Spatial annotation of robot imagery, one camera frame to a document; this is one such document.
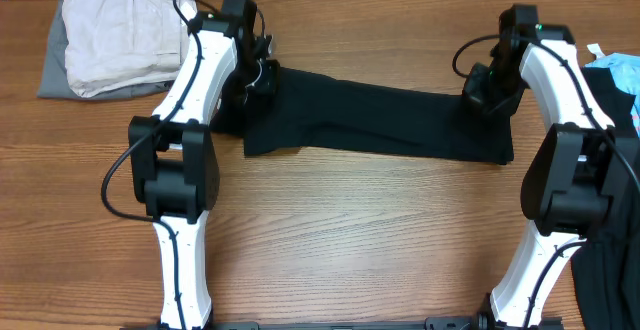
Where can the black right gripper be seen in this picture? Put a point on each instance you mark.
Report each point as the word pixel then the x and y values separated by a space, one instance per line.
pixel 473 91

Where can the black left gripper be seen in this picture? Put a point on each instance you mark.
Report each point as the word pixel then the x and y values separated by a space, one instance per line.
pixel 264 88

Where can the black t-shirt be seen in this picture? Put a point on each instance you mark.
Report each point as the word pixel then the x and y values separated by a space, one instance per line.
pixel 313 110

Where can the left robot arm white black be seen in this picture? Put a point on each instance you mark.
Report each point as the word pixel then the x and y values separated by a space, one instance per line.
pixel 175 171

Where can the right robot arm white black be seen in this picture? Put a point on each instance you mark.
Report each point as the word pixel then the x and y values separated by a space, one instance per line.
pixel 578 177

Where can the light blue garment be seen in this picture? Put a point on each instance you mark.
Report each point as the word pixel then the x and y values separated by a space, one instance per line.
pixel 624 69

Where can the beige folded trousers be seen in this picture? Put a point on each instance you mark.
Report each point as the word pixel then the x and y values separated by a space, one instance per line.
pixel 119 43

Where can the grey folded garment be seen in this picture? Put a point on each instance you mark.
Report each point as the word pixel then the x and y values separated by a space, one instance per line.
pixel 54 83

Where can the black garment pile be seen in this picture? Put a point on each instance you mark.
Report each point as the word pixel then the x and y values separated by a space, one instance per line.
pixel 606 271

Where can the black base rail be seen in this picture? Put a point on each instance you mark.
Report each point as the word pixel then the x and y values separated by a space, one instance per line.
pixel 431 323

